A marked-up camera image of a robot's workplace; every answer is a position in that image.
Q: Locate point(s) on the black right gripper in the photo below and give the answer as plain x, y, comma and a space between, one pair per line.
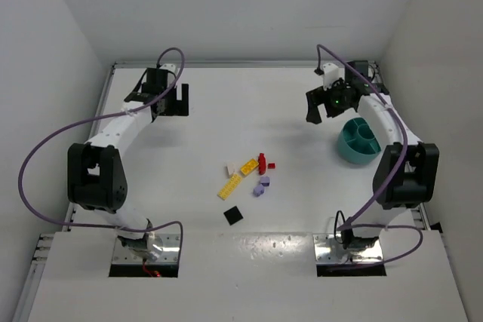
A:
319, 96

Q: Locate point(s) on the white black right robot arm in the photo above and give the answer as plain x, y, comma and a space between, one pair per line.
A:
405, 175

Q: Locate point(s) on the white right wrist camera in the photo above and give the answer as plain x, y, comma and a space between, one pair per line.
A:
330, 74

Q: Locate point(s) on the black square lego plate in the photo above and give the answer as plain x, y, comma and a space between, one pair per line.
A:
233, 215

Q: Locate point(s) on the white lego slope piece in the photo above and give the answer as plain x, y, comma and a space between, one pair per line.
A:
230, 169

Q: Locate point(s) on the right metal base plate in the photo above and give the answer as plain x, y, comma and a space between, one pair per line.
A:
330, 252

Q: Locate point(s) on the metal base plate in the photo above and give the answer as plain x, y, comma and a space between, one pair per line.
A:
155, 249
330, 252

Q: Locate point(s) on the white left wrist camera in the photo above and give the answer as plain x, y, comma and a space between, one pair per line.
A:
169, 66

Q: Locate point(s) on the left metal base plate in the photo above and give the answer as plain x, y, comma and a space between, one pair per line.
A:
155, 249

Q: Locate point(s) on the red long lego brick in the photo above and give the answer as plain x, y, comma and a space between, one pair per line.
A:
262, 165

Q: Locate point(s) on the lavender lego brick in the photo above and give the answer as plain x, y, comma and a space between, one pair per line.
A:
258, 190
265, 181

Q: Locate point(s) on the yellow long lego plate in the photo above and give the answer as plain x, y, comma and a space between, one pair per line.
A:
230, 186

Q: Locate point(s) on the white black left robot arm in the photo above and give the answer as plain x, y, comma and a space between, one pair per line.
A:
96, 178

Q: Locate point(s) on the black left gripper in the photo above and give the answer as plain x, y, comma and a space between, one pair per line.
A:
175, 109

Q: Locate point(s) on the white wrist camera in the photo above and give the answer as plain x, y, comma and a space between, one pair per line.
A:
330, 74
169, 66

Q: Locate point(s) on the yellow square lego brick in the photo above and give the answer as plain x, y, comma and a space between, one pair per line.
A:
249, 167

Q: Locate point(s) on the teal divided round container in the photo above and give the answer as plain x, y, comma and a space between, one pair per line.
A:
356, 142

